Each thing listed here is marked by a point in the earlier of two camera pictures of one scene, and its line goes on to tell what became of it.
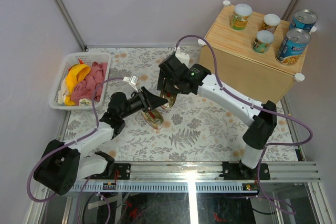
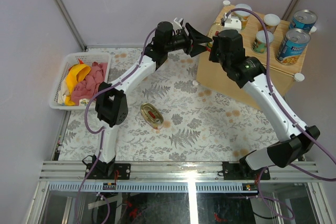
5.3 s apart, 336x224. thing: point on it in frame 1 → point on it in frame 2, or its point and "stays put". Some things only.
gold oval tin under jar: (156, 123) stays put
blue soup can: (304, 19) stays put
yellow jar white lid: (271, 22) stays put
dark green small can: (263, 41) stays put
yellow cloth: (76, 74) stays put
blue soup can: (293, 46) stays put
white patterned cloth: (62, 93) stays put
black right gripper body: (177, 80) → (215, 55)
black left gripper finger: (153, 100) → (196, 37)
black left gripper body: (139, 103) → (178, 40)
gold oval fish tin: (170, 96) → (214, 29)
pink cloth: (84, 89) stays put
